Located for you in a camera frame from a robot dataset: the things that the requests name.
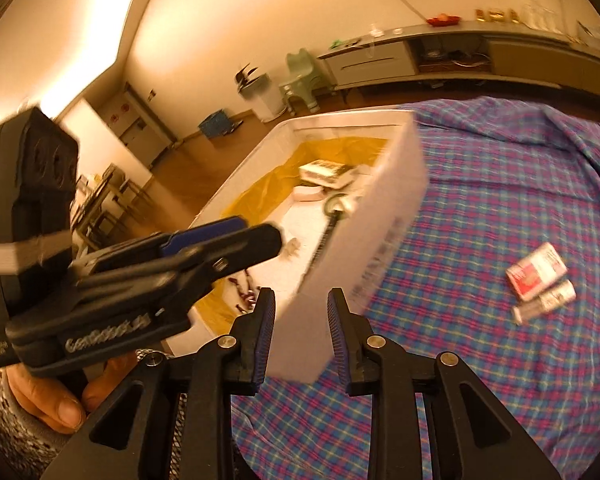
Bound person's left hand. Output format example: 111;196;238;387
5;352;141;433

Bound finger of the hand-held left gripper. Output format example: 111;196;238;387
79;222;285;312
72;216;251;282

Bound person's left forearm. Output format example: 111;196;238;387
0;385;77;480

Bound blue plaid cloth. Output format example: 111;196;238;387
230;96;600;480

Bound red and white small box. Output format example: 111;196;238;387
505;242;568;297

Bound white trash bin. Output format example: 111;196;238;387
240;72;287;123

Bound white foam box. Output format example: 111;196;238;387
165;109;429;386

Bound long grey cabinet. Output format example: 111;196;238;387
317;25;600;95

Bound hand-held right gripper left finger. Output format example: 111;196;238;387
42;287;277;480

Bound green tape roll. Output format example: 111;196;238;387
325;194;361;220

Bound row of gold ornaments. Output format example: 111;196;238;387
475;7;522;24

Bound small white tube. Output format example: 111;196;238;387
511;280;577;325

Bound clear glass bottles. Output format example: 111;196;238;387
522;0;563;33

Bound white tissue pack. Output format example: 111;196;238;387
299;159;358;188

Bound yellow plastic liner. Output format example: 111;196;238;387
200;135;391;331

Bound green plastic chair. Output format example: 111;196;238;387
279;47;333;113

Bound blue basket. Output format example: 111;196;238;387
197;110;233;140

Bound white storage box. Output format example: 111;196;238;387
575;20;600;52

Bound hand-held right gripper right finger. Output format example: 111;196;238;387
326;287;563;480

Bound dining chairs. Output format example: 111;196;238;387
72;162;153;256

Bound black marker pen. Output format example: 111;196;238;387
310;209;342;267

